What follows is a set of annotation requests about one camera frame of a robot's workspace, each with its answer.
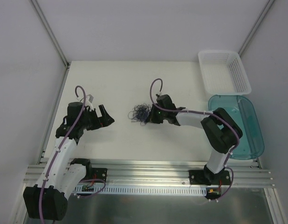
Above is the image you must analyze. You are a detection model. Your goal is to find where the bundle of thin cables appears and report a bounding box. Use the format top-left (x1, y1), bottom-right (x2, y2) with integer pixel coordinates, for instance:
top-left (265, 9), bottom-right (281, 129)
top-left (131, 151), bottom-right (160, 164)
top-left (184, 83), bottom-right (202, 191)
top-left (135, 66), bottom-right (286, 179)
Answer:
top-left (128, 104), bottom-right (154, 126)

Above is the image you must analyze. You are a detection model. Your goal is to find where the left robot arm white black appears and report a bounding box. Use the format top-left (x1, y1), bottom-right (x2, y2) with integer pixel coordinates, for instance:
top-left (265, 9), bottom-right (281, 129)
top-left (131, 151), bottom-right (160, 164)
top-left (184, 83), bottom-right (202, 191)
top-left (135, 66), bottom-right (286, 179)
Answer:
top-left (23, 102), bottom-right (115, 221)

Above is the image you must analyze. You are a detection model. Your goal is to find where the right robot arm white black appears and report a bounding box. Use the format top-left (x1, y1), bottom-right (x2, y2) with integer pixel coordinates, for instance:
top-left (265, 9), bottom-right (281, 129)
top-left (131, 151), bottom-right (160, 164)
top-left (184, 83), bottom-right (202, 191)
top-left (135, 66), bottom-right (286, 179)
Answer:
top-left (145, 94), bottom-right (243, 185)

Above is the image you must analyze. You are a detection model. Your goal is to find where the white perforated plastic basket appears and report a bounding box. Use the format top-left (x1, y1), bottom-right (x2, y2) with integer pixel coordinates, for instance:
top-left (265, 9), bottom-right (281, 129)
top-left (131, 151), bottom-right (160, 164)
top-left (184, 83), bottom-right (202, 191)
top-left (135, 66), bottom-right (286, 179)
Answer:
top-left (198, 50), bottom-right (252, 96)

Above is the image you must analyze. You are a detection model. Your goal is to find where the teal transparent plastic tray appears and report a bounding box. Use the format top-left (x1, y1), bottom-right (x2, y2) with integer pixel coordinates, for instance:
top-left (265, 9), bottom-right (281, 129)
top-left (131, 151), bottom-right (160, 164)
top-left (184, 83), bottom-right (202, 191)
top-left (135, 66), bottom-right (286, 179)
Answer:
top-left (208, 95), bottom-right (265, 160)

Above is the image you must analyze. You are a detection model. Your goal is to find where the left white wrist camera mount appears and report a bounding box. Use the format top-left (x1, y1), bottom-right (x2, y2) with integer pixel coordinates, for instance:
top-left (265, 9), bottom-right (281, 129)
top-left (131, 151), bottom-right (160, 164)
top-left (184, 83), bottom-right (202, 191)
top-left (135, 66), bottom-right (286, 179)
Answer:
top-left (85, 94), bottom-right (94, 111)

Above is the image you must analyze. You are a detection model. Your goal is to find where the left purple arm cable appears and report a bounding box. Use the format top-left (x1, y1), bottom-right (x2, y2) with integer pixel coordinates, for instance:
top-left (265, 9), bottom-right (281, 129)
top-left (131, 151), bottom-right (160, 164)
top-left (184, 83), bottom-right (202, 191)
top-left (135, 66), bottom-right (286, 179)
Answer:
top-left (38, 85), bottom-right (106, 224)

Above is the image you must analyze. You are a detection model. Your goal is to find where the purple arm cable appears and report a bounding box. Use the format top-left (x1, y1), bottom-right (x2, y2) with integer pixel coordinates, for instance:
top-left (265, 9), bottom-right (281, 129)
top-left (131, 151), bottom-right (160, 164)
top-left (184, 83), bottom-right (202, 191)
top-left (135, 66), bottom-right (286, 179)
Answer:
top-left (38, 85), bottom-right (106, 224)
top-left (150, 78), bottom-right (240, 203)

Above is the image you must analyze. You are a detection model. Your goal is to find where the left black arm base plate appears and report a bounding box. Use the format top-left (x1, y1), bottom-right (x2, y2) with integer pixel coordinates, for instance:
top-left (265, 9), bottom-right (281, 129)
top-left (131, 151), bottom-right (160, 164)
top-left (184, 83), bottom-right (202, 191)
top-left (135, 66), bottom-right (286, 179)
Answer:
top-left (89, 168), bottom-right (108, 182)

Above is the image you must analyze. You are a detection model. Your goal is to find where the aluminium mounting rail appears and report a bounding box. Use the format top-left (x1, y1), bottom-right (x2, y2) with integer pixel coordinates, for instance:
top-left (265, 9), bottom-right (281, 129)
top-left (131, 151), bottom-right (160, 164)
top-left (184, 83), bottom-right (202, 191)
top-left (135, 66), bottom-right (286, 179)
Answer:
top-left (23, 149), bottom-right (274, 189)

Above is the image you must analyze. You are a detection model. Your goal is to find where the white slotted cable duct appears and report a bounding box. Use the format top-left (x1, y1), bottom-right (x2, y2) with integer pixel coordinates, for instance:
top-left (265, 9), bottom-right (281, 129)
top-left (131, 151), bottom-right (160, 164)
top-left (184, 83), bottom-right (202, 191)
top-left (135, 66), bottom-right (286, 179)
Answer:
top-left (69, 185), bottom-right (208, 196)

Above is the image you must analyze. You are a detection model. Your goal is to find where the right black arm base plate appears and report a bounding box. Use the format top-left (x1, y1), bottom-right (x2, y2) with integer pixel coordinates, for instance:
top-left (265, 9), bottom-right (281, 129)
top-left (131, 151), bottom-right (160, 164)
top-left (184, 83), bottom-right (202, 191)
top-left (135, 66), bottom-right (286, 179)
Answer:
top-left (189, 169), bottom-right (231, 186)

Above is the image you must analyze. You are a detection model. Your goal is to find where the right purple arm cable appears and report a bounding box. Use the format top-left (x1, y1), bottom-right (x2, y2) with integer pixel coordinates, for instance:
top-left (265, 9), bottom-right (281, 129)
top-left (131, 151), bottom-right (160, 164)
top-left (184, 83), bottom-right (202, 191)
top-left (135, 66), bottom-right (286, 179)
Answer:
top-left (150, 78), bottom-right (240, 203)

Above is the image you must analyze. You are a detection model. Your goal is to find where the left aluminium frame post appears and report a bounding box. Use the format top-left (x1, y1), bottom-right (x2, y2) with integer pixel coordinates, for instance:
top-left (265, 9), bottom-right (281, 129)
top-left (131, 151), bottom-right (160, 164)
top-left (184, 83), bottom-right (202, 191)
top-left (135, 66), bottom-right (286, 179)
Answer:
top-left (29, 0), bottom-right (70, 69)

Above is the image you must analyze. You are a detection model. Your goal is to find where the aluminium frame post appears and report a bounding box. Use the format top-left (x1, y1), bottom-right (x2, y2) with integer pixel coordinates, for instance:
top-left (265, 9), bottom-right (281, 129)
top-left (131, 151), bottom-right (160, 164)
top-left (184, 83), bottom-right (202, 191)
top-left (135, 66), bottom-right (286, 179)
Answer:
top-left (238, 0), bottom-right (276, 57)
top-left (29, 0), bottom-right (70, 69)

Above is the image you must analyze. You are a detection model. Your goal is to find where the right aluminium frame post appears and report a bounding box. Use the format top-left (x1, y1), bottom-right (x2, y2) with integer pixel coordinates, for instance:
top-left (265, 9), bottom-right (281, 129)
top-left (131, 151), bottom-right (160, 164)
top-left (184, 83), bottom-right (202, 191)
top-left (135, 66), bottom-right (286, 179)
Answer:
top-left (238, 0), bottom-right (276, 57)

